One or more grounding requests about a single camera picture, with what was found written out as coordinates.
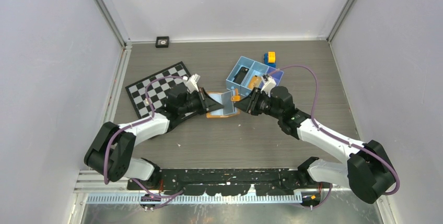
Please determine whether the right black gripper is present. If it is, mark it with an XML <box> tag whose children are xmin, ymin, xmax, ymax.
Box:
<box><xmin>234</xmin><ymin>87</ymin><xmax>282</xmax><ymax>120</ymax></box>

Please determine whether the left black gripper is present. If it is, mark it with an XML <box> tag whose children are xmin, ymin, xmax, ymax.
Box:
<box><xmin>178</xmin><ymin>87</ymin><xmax>223</xmax><ymax>115</ymax></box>

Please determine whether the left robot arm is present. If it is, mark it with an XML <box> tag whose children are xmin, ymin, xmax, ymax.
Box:
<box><xmin>84</xmin><ymin>84</ymin><xmax>224</xmax><ymax>190</ymax></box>

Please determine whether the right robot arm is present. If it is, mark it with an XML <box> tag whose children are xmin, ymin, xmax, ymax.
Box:
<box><xmin>234</xmin><ymin>86</ymin><xmax>400</xmax><ymax>204</ymax></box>

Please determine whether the orange item in tray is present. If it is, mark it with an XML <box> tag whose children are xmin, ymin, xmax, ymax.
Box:
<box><xmin>247</xmin><ymin>75</ymin><xmax>262</xmax><ymax>90</ymax></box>

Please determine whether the black item in tray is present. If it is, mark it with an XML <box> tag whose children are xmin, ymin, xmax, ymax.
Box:
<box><xmin>234</xmin><ymin>66</ymin><xmax>249</xmax><ymax>84</ymax></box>

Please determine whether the blue compartment tray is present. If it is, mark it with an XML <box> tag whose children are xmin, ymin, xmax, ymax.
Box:
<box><xmin>226</xmin><ymin>56</ymin><xmax>284</xmax><ymax>97</ymax></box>

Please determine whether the blue orange toy block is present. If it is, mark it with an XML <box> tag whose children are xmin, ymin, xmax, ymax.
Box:
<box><xmin>263</xmin><ymin>51</ymin><xmax>276</xmax><ymax>68</ymax></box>

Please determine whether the black white chessboard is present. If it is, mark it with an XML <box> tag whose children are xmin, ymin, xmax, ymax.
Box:
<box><xmin>125</xmin><ymin>61</ymin><xmax>191</xmax><ymax>119</ymax></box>

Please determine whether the small black square device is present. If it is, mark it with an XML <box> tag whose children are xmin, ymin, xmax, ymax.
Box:
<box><xmin>155</xmin><ymin>36</ymin><xmax>170</xmax><ymax>48</ymax></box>

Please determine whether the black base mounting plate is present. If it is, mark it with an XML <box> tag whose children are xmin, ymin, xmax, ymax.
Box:
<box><xmin>127</xmin><ymin>168</ymin><xmax>325</xmax><ymax>196</ymax></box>

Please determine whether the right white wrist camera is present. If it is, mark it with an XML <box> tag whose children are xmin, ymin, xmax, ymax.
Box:
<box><xmin>261</xmin><ymin>74</ymin><xmax>276</xmax><ymax>95</ymax></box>

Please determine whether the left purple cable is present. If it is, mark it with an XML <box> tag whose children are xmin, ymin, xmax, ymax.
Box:
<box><xmin>103</xmin><ymin>75</ymin><xmax>190</xmax><ymax>210</ymax></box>

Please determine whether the purple cable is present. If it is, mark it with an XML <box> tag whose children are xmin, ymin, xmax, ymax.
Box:
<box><xmin>103</xmin><ymin>75</ymin><xmax>190</xmax><ymax>210</ymax></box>
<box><xmin>268</xmin><ymin>64</ymin><xmax>401</xmax><ymax>210</ymax></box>

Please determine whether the aluminium frame rail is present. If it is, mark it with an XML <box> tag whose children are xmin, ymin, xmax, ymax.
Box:
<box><xmin>74</xmin><ymin>170</ymin><xmax>129</xmax><ymax>193</ymax></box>

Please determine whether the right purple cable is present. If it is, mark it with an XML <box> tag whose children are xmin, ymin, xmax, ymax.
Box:
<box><xmin>268</xmin><ymin>64</ymin><xmax>401</xmax><ymax>210</ymax></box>

